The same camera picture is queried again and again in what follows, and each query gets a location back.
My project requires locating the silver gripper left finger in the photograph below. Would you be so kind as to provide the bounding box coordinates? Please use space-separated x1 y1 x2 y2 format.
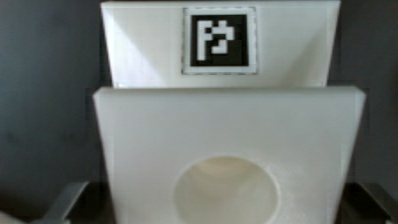
29 182 89 224

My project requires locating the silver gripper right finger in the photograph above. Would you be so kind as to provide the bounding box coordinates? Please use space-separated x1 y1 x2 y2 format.
359 183 398 224

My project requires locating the white lamp base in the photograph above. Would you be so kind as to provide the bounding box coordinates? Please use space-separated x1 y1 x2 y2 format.
94 0 366 224

